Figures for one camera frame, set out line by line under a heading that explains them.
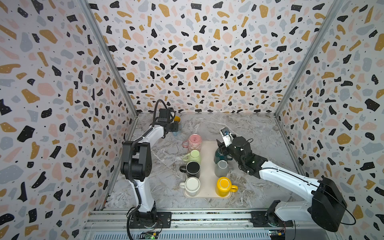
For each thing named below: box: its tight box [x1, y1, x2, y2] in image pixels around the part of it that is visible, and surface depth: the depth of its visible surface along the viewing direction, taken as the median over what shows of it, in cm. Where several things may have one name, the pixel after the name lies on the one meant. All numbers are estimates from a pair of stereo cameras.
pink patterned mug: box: [182, 133, 202, 152], surface depth 94 cm
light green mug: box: [182, 149, 202, 165], surface depth 89 cm
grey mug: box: [214, 160, 229, 178], surface depth 85 cm
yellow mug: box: [215, 176, 238, 197], surface depth 78 cm
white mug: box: [179, 176, 201, 197], surface depth 80 cm
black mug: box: [179, 161, 201, 179], surface depth 83 cm
